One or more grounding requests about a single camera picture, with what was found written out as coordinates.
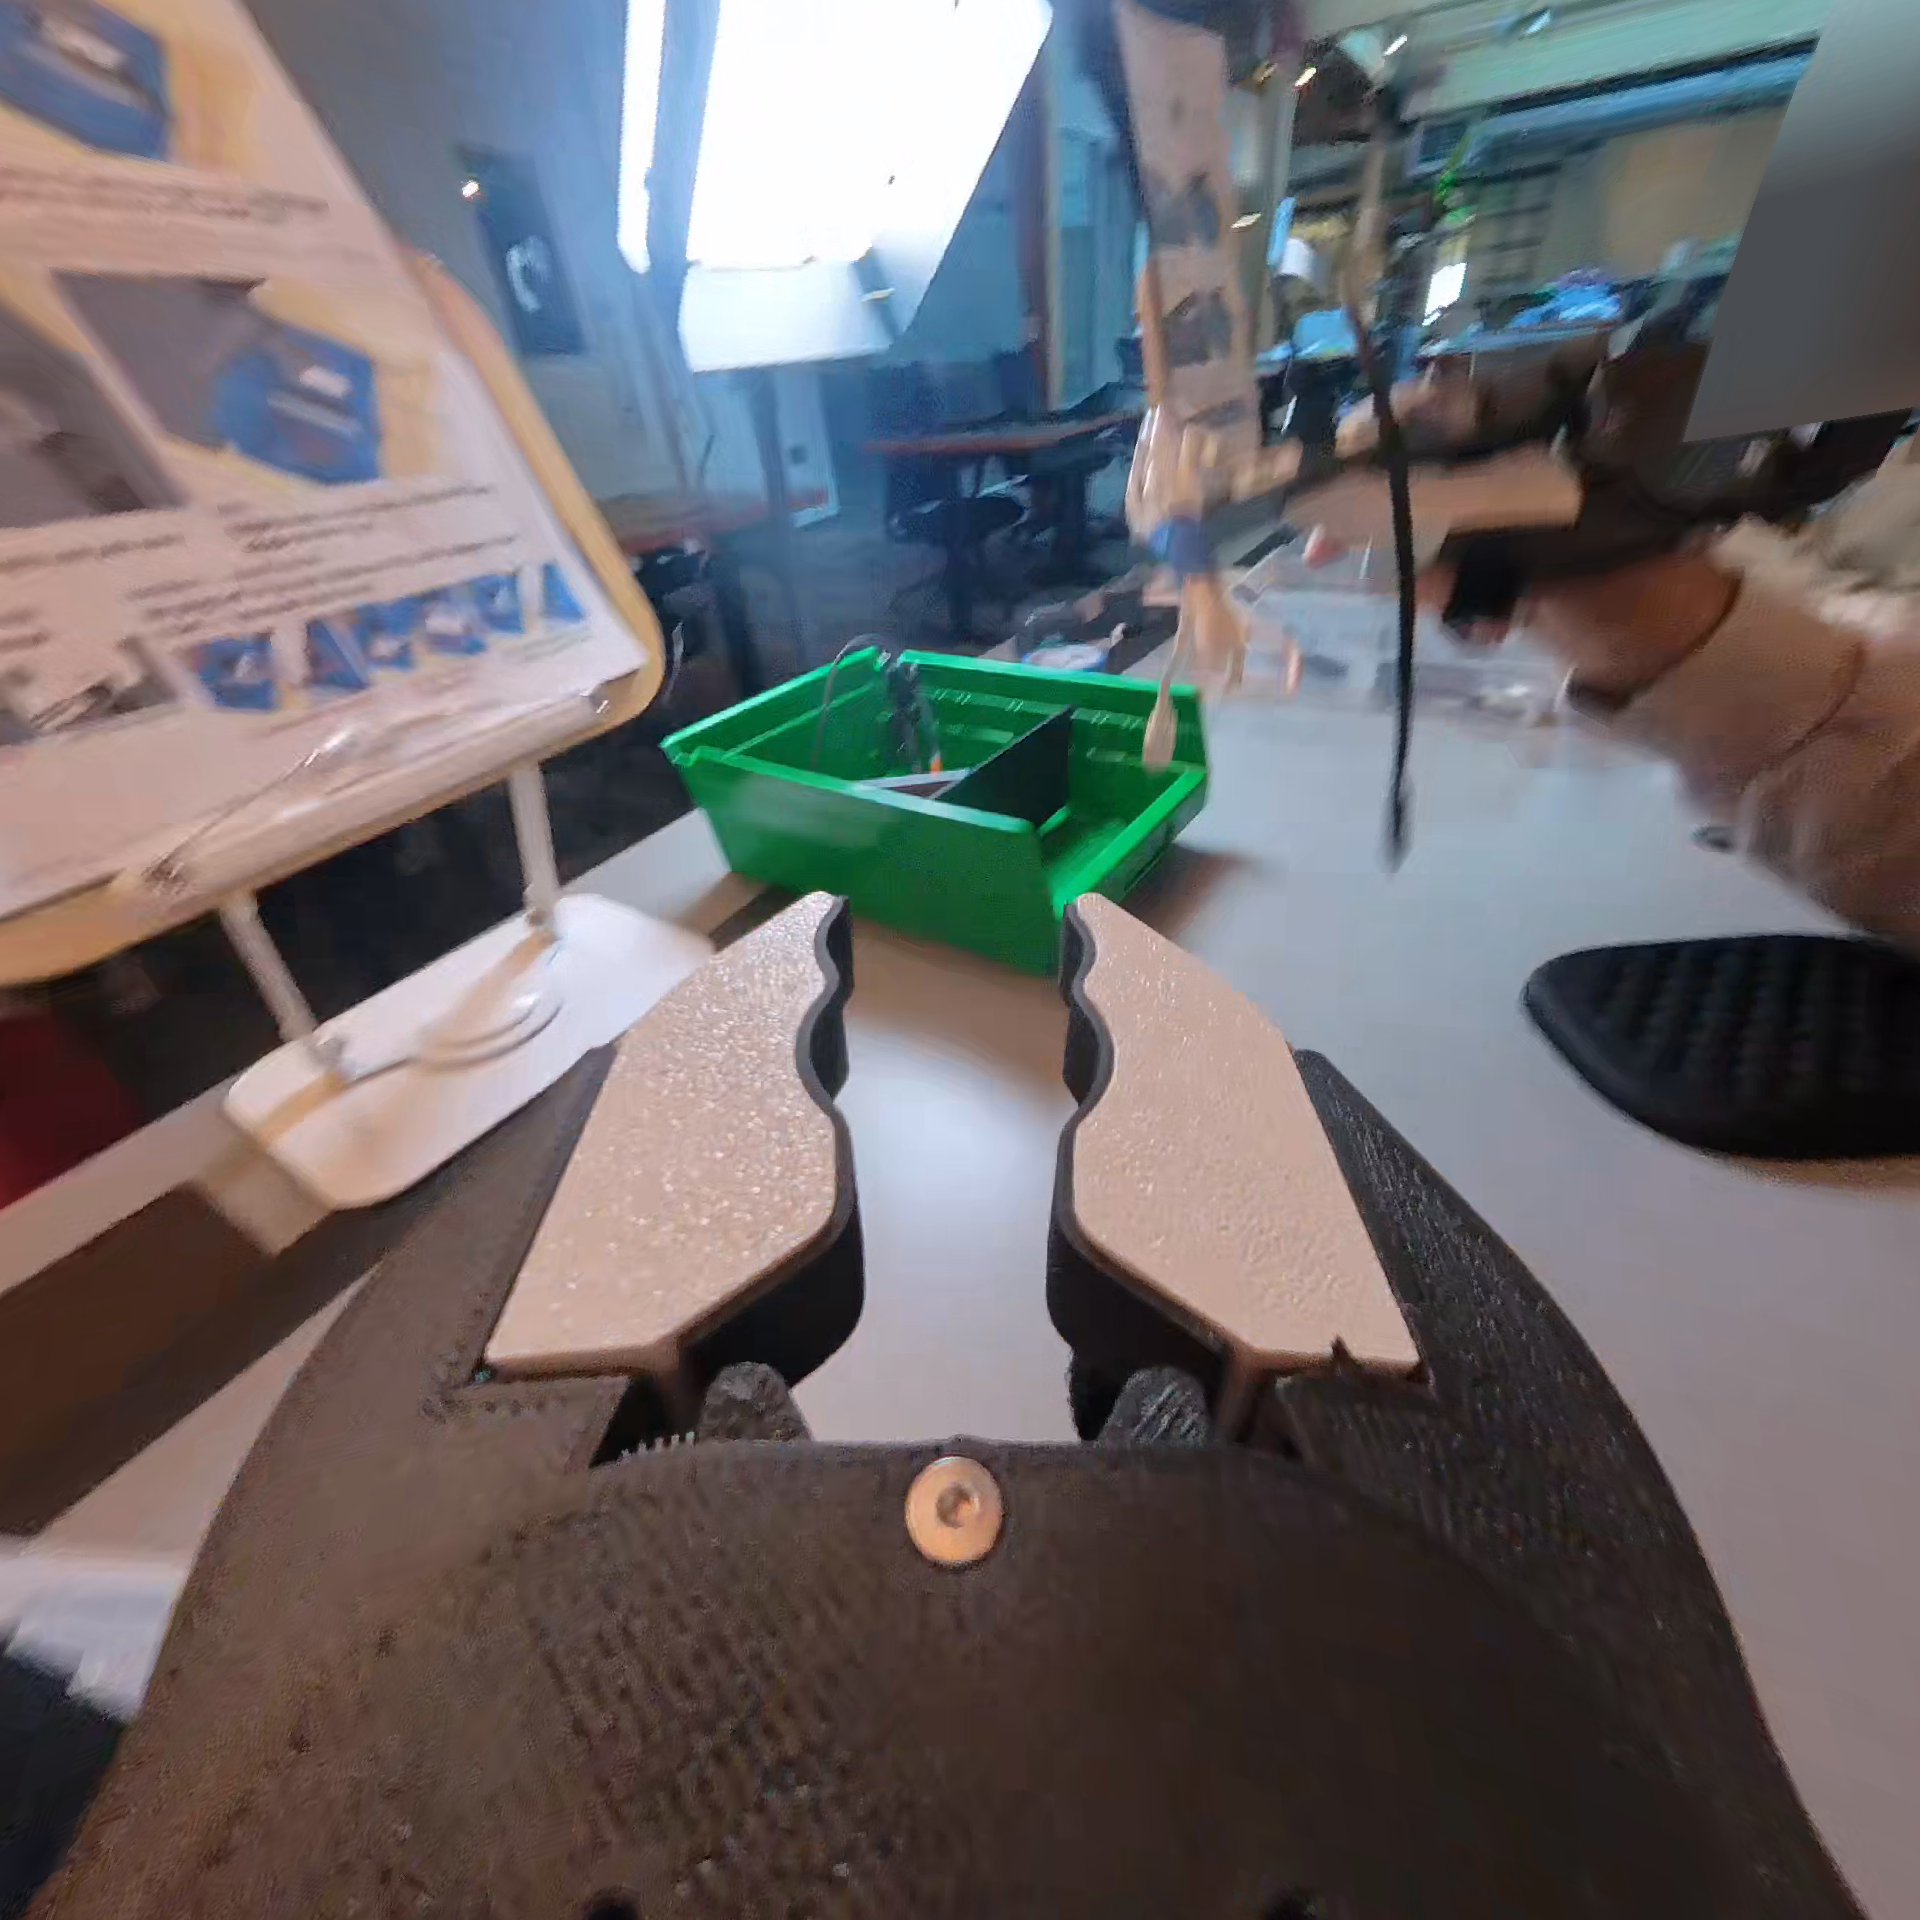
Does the white usb cable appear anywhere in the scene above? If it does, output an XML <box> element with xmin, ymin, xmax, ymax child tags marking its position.
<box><xmin>1125</xmin><ymin>412</ymin><xmax>1308</xmax><ymax>771</ymax></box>

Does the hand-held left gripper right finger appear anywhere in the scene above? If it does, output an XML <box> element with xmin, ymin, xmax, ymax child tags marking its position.
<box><xmin>1048</xmin><ymin>895</ymin><xmax>1421</xmax><ymax>1426</ymax></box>

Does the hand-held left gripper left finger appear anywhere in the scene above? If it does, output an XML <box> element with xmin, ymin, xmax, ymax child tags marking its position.
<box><xmin>483</xmin><ymin>891</ymin><xmax>867</xmax><ymax>1390</ymax></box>

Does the printed instruction sheet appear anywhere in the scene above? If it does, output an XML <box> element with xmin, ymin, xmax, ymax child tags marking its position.
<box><xmin>0</xmin><ymin>0</ymin><xmax>649</xmax><ymax>916</ymax></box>

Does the white document stand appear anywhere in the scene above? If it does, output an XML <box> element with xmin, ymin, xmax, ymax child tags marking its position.
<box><xmin>0</xmin><ymin>257</ymin><xmax>714</xmax><ymax>1255</ymax></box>

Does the black hanging strap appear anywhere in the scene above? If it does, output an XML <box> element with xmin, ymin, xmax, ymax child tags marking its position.
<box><xmin>1341</xmin><ymin>299</ymin><xmax>1420</xmax><ymax>875</ymax></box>

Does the dark wall poster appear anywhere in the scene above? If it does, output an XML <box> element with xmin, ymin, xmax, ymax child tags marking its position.
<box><xmin>458</xmin><ymin>142</ymin><xmax>587</xmax><ymax>358</ymax></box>

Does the person's right hand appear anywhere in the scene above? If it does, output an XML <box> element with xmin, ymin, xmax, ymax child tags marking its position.
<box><xmin>1424</xmin><ymin>539</ymin><xmax>1741</xmax><ymax>700</ymax></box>

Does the beige printed board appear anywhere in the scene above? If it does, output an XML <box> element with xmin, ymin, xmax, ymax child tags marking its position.
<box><xmin>1114</xmin><ymin>0</ymin><xmax>1264</xmax><ymax>437</ymax></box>

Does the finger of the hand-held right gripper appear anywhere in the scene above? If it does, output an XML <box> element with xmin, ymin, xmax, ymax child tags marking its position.
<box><xmin>1141</xmin><ymin>427</ymin><xmax>1353</xmax><ymax>529</ymax></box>

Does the black padded cushion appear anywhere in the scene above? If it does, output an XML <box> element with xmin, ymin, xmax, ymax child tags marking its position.
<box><xmin>1523</xmin><ymin>932</ymin><xmax>1920</xmax><ymax>1162</ymax></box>

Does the black bin divider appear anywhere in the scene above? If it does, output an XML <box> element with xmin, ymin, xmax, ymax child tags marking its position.
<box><xmin>931</xmin><ymin>709</ymin><xmax>1076</xmax><ymax>829</ymax></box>

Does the bright window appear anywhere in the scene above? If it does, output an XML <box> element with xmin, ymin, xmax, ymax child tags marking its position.
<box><xmin>617</xmin><ymin>0</ymin><xmax>1056</xmax><ymax>377</ymax></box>

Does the black office chair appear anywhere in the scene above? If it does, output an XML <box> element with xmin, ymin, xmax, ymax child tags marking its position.
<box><xmin>885</xmin><ymin>451</ymin><xmax>1114</xmax><ymax>634</ymax></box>

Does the background desk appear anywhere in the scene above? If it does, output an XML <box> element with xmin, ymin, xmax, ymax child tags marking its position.
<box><xmin>861</xmin><ymin>412</ymin><xmax>1149</xmax><ymax>497</ymax></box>

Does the green plastic bin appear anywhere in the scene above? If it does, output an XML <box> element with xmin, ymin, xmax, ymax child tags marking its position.
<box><xmin>661</xmin><ymin>647</ymin><xmax>1211</xmax><ymax>975</ymax></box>

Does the grey monitor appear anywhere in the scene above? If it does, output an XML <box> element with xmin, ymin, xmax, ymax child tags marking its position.
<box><xmin>1680</xmin><ymin>0</ymin><xmax>1920</xmax><ymax>444</ymax></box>

